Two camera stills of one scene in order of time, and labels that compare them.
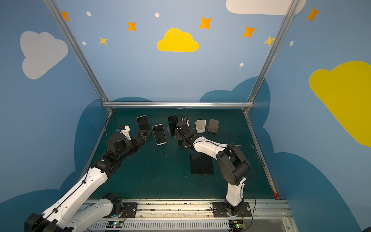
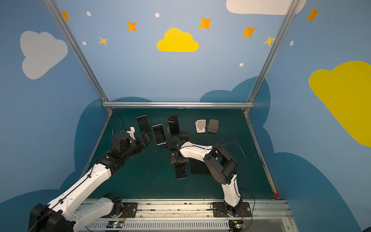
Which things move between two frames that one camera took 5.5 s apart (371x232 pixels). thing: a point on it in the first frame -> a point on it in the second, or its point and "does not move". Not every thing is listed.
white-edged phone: x=159 y=134 does not move
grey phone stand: x=213 y=125 does not move
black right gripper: x=182 y=132 -> x=174 y=148
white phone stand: x=200 y=125 does not move
